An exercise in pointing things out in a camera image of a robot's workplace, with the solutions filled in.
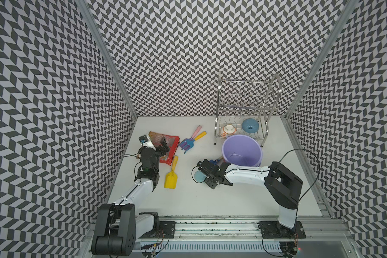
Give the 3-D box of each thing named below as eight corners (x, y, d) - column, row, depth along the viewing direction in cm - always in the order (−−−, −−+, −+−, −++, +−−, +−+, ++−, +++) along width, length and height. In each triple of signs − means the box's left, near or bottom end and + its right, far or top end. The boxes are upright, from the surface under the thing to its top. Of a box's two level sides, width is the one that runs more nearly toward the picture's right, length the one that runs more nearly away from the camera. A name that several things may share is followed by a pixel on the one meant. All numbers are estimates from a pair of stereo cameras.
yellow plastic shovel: (164, 188, 87) (163, 187, 86) (168, 157, 100) (168, 155, 98) (177, 188, 87) (176, 187, 86) (180, 157, 100) (179, 155, 98)
